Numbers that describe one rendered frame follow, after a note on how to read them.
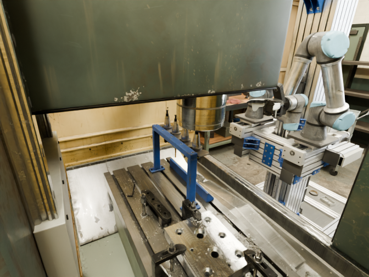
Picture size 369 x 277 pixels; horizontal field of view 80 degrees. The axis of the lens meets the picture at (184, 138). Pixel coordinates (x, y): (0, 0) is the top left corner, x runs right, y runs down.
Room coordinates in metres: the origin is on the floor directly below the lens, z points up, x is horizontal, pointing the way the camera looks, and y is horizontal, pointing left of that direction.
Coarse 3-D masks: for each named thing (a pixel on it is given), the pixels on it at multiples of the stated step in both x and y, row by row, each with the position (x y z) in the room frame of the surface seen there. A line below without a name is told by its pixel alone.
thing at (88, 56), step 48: (48, 0) 0.39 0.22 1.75; (96, 0) 0.43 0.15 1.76; (144, 0) 0.47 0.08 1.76; (192, 0) 0.53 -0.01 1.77; (240, 0) 0.59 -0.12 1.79; (288, 0) 0.68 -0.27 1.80; (48, 48) 0.39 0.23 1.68; (96, 48) 0.43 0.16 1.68; (144, 48) 0.47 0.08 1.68; (192, 48) 0.53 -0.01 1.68; (240, 48) 0.60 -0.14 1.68; (48, 96) 0.38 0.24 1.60; (96, 96) 0.42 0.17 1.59; (144, 96) 0.47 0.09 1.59; (192, 96) 0.54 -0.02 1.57
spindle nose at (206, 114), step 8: (208, 96) 0.62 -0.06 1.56; (216, 96) 0.63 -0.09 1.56; (224, 96) 0.65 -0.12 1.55; (176, 104) 0.68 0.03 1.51; (184, 104) 0.64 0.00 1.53; (192, 104) 0.62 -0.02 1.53; (200, 104) 0.62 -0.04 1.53; (208, 104) 0.62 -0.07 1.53; (216, 104) 0.63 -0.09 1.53; (224, 104) 0.65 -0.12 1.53; (176, 112) 0.68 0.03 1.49; (184, 112) 0.64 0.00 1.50; (192, 112) 0.62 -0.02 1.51; (200, 112) 0.62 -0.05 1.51; (208, 112) 0.62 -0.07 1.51; (216, 112) 0.63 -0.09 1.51; (224, 112) 0.66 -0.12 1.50; (184, 120) 0.63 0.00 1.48; (192, 120) 0.62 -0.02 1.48; (200, 120) 0.62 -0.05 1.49; (208, 120) 0.62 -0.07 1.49; (216, 120) 0.63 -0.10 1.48; (224, 120) 0.67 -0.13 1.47; (184, 128) 0.64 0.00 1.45; (192, 128) 0.62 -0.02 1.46; (200, 128) 0.62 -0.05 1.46; (208, 128) 0.62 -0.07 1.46; (216, 128) 0.63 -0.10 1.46
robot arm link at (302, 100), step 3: (294, 96) 1.11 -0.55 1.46; (297, 96) 1.11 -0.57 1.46; (300, 96) 1.12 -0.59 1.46; (303, 96) 1.13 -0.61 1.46; (297, 99) 1.09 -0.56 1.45; (300, 99) 1.10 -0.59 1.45; (303, 99) 1.12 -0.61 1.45; (306, 99) 1.13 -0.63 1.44; (297, 102) 1.08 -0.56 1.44; (300, 102) 1.10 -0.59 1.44; (303, 102) 1.11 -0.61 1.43; (306, 102) 1.13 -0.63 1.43; (297, 105) 1.09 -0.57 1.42; (300, 105) 1.10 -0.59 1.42; (303, 105) 1.12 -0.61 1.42; (294, 108) 1.09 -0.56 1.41; (297, 108) 1.11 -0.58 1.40; (300, 108) 1.11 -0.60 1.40; (291, 111) 1.12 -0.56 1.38; (294, 111) 1.11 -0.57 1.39; (297, 111) 1.11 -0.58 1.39; (300, 111) 1.11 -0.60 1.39
